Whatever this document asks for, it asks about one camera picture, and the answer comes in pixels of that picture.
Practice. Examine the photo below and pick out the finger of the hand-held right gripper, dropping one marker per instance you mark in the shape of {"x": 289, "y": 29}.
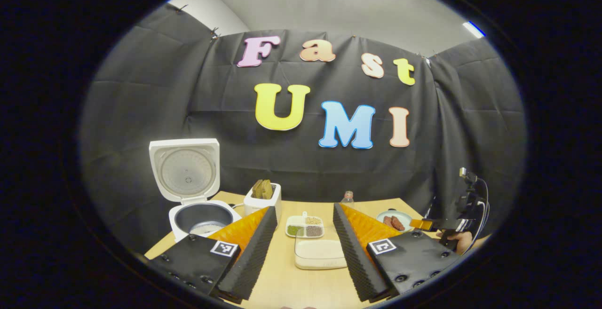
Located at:
{"x": 425, "y": 224}

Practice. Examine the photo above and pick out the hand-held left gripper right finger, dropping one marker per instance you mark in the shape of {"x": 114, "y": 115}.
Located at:
{"x": 355, "y": 252}

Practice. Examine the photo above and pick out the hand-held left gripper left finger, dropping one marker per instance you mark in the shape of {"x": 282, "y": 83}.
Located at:
{"x": 251, "y": 252}

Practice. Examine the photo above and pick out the clear tray of white rice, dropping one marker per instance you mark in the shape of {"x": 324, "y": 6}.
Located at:
{"x": 320, "y": 255}

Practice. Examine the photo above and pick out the white rice cooker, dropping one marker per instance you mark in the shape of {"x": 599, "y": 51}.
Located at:
{"x": 188, "y": 196}

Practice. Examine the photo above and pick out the pale green plate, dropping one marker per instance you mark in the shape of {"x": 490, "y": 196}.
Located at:
{"x": 407, "y": 217}

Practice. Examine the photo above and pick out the red meat slice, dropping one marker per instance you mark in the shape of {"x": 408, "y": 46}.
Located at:
{"x": 387, "y": 221}
{"x": 398, "y": 223}

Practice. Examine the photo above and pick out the white toaster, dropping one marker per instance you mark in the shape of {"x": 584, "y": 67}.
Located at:
{"x": 261, "y": 205}

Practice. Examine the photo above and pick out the clear plastic bottle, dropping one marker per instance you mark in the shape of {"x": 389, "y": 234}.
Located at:
{"x": 347, "y": 199}

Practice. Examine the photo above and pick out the divided dish of grains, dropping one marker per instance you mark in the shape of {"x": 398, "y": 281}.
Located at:
{"x": 304, "y": 226}

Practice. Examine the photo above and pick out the brown bread slice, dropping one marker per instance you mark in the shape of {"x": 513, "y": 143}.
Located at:
{"x": 262, "y": 189}

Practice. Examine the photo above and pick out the black backdrop cloth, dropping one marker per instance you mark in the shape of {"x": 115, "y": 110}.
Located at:
{"x": 291, "y": 168}

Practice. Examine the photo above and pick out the small ceiling light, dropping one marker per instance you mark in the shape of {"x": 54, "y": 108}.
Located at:
{"x": 473, "y": 29}

